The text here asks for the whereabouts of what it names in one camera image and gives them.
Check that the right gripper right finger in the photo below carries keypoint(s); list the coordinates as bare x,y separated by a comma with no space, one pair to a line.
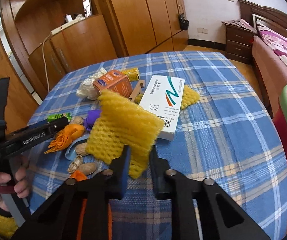
200,209

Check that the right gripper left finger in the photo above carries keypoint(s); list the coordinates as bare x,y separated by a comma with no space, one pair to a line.
80,209

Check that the light blue plastic scoop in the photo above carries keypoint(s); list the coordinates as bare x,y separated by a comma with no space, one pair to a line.
71,153

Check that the orange mesh net bag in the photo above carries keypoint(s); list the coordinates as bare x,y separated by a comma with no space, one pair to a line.
65,137

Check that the yellow foam fruit net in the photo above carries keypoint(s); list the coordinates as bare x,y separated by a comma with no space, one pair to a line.
122,122

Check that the white medicine box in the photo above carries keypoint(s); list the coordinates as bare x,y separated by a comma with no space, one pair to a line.
163,97

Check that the orange waffle cloth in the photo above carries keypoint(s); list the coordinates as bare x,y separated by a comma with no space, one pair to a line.
78,175

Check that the left hand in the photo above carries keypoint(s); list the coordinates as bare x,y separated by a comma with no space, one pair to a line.
21,189

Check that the peanut shell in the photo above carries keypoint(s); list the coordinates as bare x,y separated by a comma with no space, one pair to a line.
87,168
75,164
81,149

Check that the green snack wrapper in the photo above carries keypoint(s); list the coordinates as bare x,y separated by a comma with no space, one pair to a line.
53,117

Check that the blue plaid tablecloth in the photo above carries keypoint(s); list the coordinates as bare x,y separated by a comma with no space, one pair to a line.
227,136

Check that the purple plastic wrapper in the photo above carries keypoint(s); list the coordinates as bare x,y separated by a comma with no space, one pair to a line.
92,116

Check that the orange cardboard box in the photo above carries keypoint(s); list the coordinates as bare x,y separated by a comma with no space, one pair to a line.
115,81

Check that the white power strip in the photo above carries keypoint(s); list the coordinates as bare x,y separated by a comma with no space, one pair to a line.
66,25

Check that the curved wooden shelf cabinet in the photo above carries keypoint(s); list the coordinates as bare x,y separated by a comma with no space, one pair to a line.
44,58

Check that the cardboard strip piece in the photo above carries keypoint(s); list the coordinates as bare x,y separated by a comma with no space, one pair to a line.
137,90

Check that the small yellow packet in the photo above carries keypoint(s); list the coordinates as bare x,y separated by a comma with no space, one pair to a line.
133,74

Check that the small photo card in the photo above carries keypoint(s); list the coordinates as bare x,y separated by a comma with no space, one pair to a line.
87,6

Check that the dark wooden nightstand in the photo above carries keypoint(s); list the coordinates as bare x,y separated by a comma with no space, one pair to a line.
239,43

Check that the bed with purple quilt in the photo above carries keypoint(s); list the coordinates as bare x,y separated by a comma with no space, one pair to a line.
269,50

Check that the folded cloth on nightstand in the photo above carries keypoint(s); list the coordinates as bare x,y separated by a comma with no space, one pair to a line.
241,23

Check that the black bag on wardrobe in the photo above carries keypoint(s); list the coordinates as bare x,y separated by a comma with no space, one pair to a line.
183,22

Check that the wooden wardrobe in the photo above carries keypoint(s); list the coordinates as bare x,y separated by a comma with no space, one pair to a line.
143,26

